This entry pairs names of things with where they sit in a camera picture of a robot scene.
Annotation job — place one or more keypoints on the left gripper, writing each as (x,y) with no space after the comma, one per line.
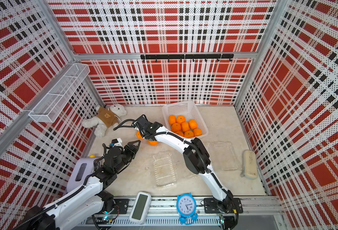
(134,148)

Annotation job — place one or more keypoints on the orange front container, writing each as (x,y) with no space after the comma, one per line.
(171,120)
(185,127)
(192,124)
(180,119)

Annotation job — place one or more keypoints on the orange one container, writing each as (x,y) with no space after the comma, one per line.
(176,127)

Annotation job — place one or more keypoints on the orange two container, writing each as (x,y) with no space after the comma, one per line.
(180,133)

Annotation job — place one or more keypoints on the white plastic basket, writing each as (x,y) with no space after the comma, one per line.
(189,110)

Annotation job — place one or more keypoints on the orange three container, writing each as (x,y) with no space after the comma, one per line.
(189,134)

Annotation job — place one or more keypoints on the clear clamshell container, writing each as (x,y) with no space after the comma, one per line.
(164,169)
(222,156)
(147,140)

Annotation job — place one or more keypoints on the orange four container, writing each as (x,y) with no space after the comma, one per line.
(197,132)

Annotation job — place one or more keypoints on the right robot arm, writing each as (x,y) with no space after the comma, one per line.
(196,158)

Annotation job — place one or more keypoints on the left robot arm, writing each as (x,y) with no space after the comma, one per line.
(86,200)

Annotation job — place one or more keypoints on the white teddy bear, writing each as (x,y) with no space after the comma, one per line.
(105,119)

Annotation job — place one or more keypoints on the purple white speaker box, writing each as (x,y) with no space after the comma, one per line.
(82,174)

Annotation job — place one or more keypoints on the white digital timer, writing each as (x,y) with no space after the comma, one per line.
(140,208)

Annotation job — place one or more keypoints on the blue alarm clock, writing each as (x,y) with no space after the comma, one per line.
(187,209)

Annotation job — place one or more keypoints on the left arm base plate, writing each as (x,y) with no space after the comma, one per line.
(121,205)

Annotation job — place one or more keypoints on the black hook rail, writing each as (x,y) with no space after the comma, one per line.
(187,56)

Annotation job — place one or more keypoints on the white wire wall shelf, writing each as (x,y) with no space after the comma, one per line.
(48,109)

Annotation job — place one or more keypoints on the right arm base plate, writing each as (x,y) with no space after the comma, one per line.
(211,207)

